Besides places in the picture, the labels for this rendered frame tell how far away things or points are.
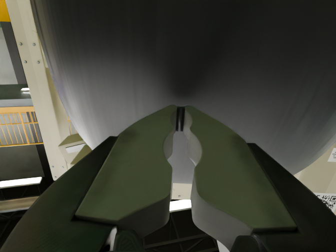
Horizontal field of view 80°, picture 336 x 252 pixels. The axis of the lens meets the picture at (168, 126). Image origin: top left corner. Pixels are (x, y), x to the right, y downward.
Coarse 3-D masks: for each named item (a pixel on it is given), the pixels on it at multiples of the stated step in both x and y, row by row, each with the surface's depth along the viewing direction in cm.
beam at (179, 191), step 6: (84, 150) 81; (90, 150) 81; (78, 156) 77; (72, 162) 74; (174, 186) 76; (180, 186) 76; (186, 186) 76; (174, 192) 77; (180, 192) 77; (186, 192) 77; (174, 198) 79; (180, 198) 78; (186, 198) 78
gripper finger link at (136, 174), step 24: (144, 120) 10; (168, 120) 10; (120, 144) 8; (144, 144) 8; (168, 144) 10; (120, 168) 7; (144, 168) 7; (168, 168) 7; (96, 192) 6; (120, 192) 6; (144, 192) 6; (168, 192) 6; (96, 216) 6; (120, 216) 6; (144, 216) 6; (168, 216) 7
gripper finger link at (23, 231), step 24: (72, 168) 7; (96, 168) 7; (48, 192) 6; (72, 192) 6; (24, 216) 6; (48, 216) 6; (72, 216) 6; (24, 240) 5; (48, 240) 5; (72, 240) 5; (96, 240) 5
